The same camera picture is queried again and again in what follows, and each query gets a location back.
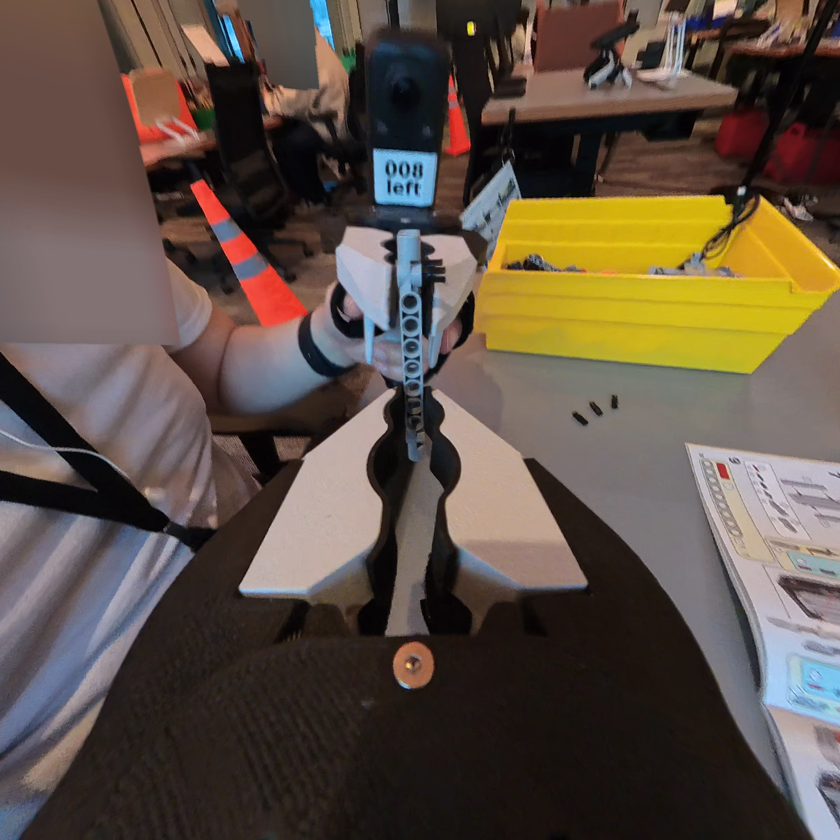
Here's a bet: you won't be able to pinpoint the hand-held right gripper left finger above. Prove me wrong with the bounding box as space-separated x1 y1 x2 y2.
238 387 403 610

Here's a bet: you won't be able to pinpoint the idle black white gripper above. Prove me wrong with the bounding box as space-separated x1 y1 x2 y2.
581 8 642 91

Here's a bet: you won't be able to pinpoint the red storage bin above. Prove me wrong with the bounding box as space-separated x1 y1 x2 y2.
763 120 840 186
714 107 770 160

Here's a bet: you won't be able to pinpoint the brown chair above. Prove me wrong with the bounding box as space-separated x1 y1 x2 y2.
533 0 626 74

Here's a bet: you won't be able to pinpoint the orange traffic cone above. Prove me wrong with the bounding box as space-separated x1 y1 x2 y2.
188 177 309 329
444 72 473 158

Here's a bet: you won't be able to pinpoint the grey office desk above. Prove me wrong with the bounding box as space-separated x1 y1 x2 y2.
481 67 740 199

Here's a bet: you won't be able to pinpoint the black shoulder strap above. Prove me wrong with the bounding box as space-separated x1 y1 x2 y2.
0 353 215 553

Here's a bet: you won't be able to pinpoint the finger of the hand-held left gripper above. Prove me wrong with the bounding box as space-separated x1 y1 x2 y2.
336 226 403 324
425 233 480 324

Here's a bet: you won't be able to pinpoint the person's left hand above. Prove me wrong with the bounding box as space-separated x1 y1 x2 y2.
311 289 463 387

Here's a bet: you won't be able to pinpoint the grey bent toy beam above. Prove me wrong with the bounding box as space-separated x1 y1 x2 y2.
395 230 427 463

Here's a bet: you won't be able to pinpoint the clear plastic bags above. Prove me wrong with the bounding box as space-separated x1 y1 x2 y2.
458 159 524 261

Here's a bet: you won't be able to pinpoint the open building instruction booklet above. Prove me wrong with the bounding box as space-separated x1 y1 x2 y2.
684 441 840 840

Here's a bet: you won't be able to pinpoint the yellow plastic bin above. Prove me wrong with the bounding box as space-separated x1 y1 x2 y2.
474 195 840 375

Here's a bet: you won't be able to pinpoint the black wristband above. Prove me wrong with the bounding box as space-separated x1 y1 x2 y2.
297 311 358 378

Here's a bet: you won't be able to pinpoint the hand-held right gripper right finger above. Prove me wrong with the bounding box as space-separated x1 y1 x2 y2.
427 387 589 610

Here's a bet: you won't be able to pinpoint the pile of grey toy parts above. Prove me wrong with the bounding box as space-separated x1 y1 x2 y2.
504 251 744 279

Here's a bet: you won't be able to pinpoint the black office chair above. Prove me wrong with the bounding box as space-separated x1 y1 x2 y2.
203 58 317 294

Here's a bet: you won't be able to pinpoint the black cable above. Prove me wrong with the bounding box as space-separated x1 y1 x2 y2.
694 185 763 265

